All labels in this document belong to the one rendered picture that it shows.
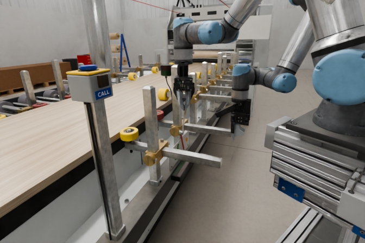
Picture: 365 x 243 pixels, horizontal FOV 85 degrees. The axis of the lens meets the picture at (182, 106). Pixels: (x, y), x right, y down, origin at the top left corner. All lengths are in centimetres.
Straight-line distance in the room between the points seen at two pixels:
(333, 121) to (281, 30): 917
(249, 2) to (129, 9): 1148
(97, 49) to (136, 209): 440
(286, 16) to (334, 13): 928
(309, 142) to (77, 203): 82
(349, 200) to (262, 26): 297
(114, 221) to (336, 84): 68
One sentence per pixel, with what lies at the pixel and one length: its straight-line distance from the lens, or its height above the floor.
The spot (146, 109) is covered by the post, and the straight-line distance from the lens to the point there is 76.
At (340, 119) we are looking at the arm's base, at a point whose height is 108.
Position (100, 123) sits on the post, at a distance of 55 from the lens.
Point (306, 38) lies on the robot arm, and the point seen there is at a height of 128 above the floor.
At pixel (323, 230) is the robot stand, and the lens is 161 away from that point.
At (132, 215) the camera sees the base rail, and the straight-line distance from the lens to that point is 82.
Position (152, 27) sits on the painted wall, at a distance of 1133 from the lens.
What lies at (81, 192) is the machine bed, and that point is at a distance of 90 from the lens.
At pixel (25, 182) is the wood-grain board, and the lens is 77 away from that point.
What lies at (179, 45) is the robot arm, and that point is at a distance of 78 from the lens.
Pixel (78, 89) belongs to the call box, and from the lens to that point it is 52.
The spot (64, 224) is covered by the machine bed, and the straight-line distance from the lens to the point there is 90.
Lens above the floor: 128
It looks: 18 degrees down
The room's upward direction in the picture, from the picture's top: 1 degrees counter-clockwise
